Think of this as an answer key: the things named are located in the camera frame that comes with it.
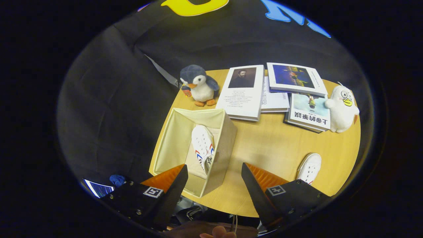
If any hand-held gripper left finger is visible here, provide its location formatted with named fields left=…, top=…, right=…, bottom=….
left=99, top=164, right=189, bottom=232

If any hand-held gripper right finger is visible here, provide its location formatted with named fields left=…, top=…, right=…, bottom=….
left=241, top=162, right=331, bottom=231

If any beige fabric storage box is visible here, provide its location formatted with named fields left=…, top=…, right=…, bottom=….
left=153, top=107, right=238, bottom=199

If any white shoe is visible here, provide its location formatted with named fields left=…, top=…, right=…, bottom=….
left=191, top=124, right=215, bottom=176
left=295, top=153, right=322, bottom=185

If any blue cloth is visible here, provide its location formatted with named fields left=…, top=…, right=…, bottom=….
left=109, top=174, right=127, bottom=188

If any computer monitor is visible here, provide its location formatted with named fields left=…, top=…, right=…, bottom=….
left=83, top=178, right=115, bottom=199

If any white book with portrait cover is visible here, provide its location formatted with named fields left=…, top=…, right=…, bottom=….
left=215, top=65, right=265, bottom=122

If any thin white booklet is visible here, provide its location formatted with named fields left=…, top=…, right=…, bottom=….
left=260, top=76, right=290, bottom=113

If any book with pale blue cover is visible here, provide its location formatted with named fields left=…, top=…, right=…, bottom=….
left=288, top=93, right=331, bottom=130

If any grey penguin plush toy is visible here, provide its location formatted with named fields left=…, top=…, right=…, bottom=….
left=179, top=64, right=220, bottom=107

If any black backdrop cloth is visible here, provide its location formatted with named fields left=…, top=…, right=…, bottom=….
left=56, top=0, right=370, bottom=199

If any white duck plush toy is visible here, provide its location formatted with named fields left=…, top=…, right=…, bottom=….
left=324, top=83, right=360, bottom=134

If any book with blue photo cover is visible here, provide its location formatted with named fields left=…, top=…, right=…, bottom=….
left=266, top=62, right=328, bottom=98

